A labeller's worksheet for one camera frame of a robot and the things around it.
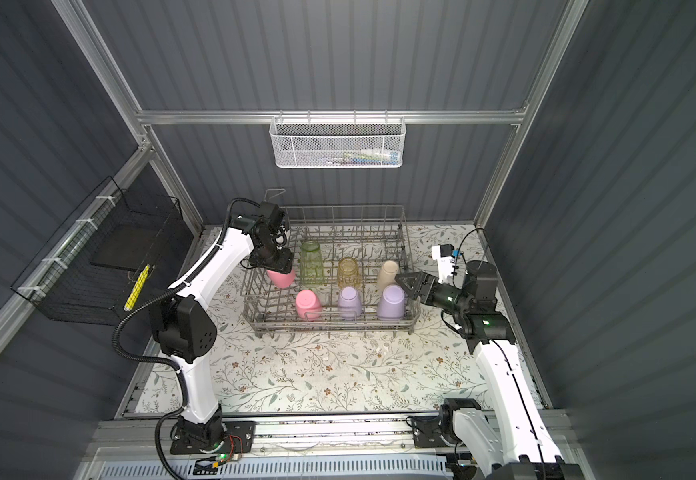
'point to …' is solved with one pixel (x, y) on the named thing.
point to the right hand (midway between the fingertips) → (406, 283)
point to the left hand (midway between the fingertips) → (277, 265)
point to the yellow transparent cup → (348, 273)
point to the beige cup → (387, 274)
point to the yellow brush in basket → (137, 287)
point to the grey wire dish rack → (371, 234)
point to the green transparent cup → (311, 265)
